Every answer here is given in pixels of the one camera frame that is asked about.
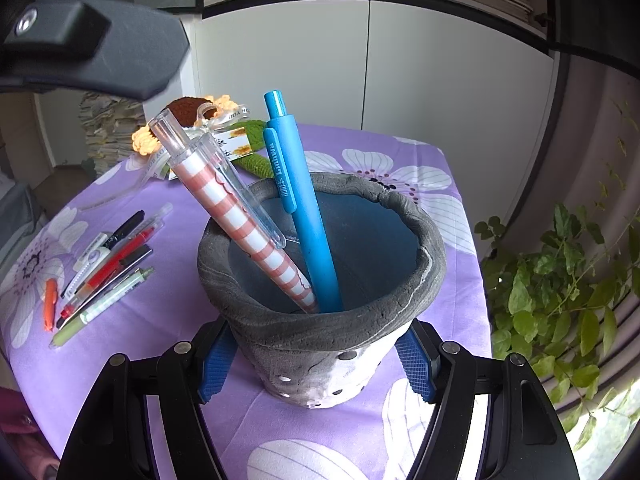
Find orange plastic toy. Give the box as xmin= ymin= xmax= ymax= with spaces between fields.
xmin=43 ymin=278 xmax=59 ymax=332

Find grey clay pen holder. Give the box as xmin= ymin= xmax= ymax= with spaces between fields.
xmin=197 ymin=172 xmax=447 ymax=409

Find blue pen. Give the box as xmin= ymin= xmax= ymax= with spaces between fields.
xmin=263 ymin=90 xmax=344 ymax=313

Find green leafy plant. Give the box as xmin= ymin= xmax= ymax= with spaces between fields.
xmin=474 ymin=100 xmax=640 ymax=453

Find pale green pen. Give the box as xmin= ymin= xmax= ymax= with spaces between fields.
xmin=49 ymin=267 xmax=155 ymax=349

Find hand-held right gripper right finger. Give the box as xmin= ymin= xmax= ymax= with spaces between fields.
xmin=394 ymin=319 xmax=581 ymax=480

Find purple floral tablecloth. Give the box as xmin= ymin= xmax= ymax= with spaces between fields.
xmin=0 ymin=122 xmax=493 ymax=480

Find stack of newspapers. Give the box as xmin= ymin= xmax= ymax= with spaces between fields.
xmin=79 ymin=91 xmax=147 ymax=178

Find white correction tape pen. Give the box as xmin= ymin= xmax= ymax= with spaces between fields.
xmin=60 ymin=232 xmax=110 ymax=300

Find clear pen with red tip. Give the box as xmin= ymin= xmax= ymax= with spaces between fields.
xmin=131 ymin=203 xmax=174 ymax=242

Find black marker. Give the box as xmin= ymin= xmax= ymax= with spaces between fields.
xmin=102 ymin=210 xmax=146 ymax=249

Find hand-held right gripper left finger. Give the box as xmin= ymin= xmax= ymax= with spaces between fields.
xmin=57 ymin=317 xmax=239 ymax=480

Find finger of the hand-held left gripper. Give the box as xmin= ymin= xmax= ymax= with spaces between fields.
xmin=0 ymin=0 xmax=192 ymax=102

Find red striped clear-cap pen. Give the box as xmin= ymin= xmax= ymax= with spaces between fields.
xmin=149 ymin=109 xmax=320 ymax=314

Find white cabinet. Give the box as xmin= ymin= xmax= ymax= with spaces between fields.
xmin=180 ymin=0 xmax=561 ymax=161

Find crochet sunflower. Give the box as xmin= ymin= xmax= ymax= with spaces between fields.
xmin=131 ymin=95 xmax=276 ymax=179

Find white sunflower gift tag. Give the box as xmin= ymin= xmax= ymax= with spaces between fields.
xmin=210 ymin=127 xmax=251 ymax=161

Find black pen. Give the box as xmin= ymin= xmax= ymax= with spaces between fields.
xmin=56 ymin=245 xmax=154 ymax=330

